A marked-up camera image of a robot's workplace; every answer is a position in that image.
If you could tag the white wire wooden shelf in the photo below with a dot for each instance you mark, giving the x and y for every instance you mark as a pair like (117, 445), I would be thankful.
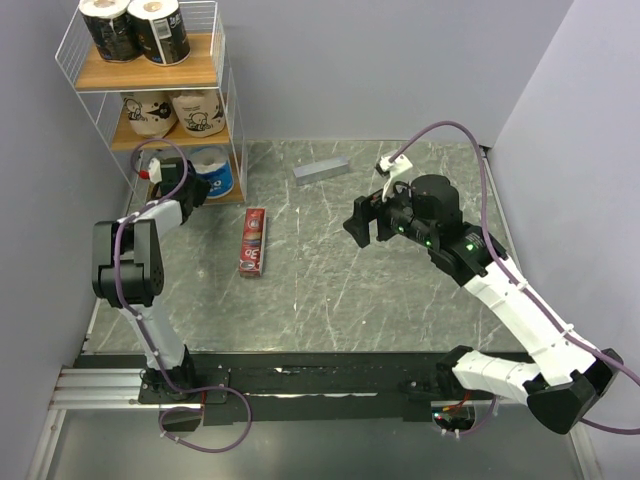
(99, 84)

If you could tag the grey rectangular box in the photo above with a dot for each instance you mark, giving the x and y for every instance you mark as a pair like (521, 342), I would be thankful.
(321, 170)

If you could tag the blue paper towel roll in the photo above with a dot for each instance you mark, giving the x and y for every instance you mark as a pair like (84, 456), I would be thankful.
(213, 165)

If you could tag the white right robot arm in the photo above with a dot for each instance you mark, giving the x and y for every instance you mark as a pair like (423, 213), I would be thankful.
(562, 381)

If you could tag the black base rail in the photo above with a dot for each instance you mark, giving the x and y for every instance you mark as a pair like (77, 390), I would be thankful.
(233, 387)

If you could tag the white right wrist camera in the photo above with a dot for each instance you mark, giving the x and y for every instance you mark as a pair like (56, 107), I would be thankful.
(391, 171)

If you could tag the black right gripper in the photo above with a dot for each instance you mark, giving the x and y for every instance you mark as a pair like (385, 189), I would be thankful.
(358, 224)

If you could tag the brown paper towel roll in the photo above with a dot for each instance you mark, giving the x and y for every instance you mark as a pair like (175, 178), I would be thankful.
(199, 112)
(150, 113)

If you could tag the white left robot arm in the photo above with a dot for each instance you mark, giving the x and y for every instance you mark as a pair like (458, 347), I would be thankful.
(128, 272)

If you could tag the red toothpaste box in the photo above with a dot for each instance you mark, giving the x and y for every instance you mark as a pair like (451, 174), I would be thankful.
(253, 243)

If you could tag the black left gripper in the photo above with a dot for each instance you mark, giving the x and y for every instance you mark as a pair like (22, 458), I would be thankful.
(203, 185)

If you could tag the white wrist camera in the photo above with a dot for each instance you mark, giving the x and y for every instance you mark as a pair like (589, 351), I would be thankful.
(152, 172)
(391, 171)

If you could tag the black paper towel roll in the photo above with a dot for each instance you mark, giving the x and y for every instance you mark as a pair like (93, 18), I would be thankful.
(160, 30)
(111, 29)

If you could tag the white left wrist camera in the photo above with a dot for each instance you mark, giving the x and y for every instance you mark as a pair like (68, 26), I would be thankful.
(152, 172)

